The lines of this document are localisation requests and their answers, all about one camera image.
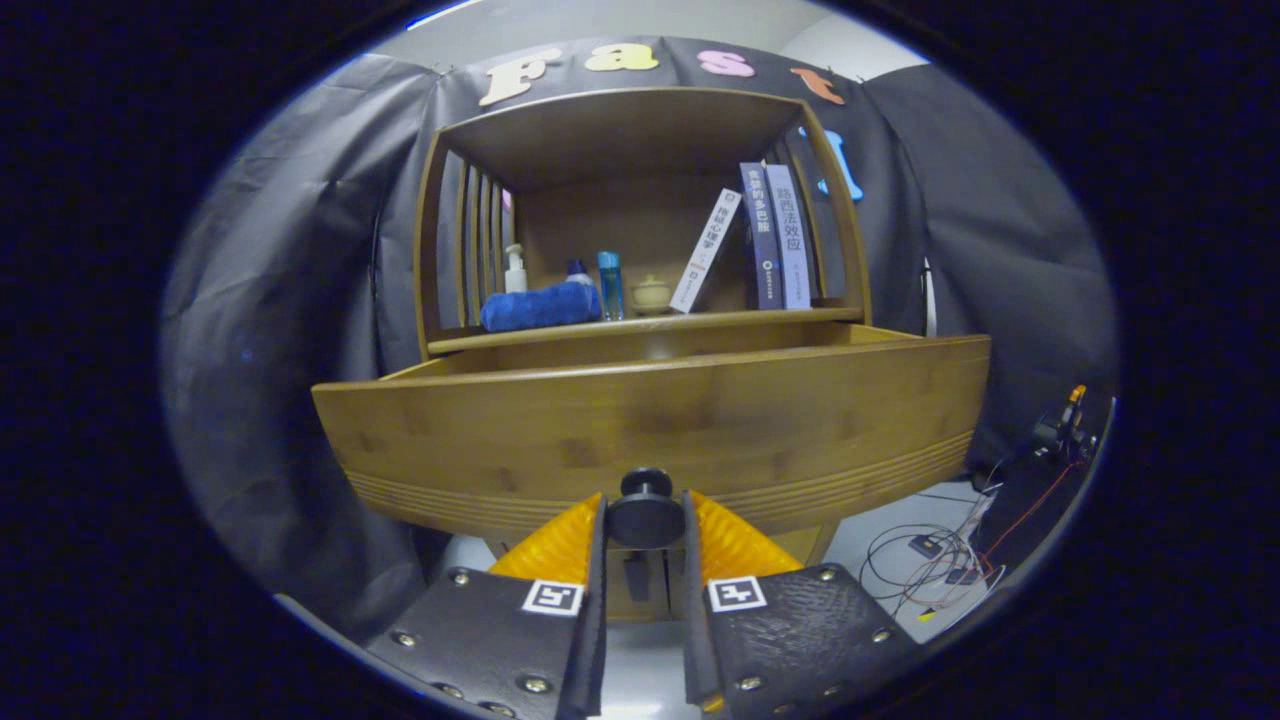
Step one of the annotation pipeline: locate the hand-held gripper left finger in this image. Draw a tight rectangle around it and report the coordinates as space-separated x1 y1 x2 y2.
365 492 609 720

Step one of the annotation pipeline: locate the white book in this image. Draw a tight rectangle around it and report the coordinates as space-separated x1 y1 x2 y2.
669 188 744 315

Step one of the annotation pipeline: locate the wooden countertop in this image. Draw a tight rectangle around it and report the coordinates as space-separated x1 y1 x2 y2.
428 306 866 356

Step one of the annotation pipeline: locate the black and orange equipment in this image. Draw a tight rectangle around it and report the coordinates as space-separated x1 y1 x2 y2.
1030 385 1096 461

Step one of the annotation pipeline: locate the black round drawer knob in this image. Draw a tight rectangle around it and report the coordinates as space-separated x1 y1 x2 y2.
606 467 687 550

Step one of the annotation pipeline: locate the tangle of floor cables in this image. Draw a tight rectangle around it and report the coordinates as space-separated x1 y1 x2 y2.
860 480 1011 616

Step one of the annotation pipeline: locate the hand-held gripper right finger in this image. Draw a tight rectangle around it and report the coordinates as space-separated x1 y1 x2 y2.
682 490 921 716

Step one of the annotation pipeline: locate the clear blue bottle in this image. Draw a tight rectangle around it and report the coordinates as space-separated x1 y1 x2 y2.
598 251 625 322

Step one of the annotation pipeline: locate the blue rolled towel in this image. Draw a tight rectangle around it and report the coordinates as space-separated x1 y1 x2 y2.
479 281 603 333

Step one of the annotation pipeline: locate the light purple book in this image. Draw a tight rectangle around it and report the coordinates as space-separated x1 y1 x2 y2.
765 163 813 311

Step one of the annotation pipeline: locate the dark blue book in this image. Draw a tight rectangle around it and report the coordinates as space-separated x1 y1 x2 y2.
739 162 784 311

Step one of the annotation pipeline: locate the wooden drawer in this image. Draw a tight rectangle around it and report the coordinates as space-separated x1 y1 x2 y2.
312 322 993 541

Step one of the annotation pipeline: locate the wooden cabinet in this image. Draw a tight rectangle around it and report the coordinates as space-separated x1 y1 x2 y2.
413 87 873 626

